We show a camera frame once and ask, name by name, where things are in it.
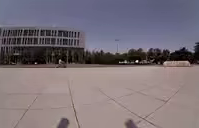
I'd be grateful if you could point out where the pale concrete slab plaza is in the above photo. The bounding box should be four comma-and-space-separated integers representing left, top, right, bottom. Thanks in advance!
0, 64, 199, 128

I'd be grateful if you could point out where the lamp pole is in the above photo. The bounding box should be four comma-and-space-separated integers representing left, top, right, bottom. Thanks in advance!
114, 38, 120, 54

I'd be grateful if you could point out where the person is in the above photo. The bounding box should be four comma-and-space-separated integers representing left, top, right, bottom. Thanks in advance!
55, 58, 68, 69

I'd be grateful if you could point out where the row of trees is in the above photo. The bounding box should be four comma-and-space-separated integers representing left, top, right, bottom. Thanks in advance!
83, 34, 199, 66

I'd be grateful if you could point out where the white banded building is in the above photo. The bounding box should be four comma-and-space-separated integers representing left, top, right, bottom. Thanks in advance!
0, 24, 87, 65

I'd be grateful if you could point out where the robot's own part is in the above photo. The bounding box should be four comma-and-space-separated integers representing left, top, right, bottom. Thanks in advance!
56, 117, 71, 128
124, 118, 139, 128

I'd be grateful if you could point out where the low white barrier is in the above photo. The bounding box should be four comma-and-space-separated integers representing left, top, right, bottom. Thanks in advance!
162, 60, 191, 68

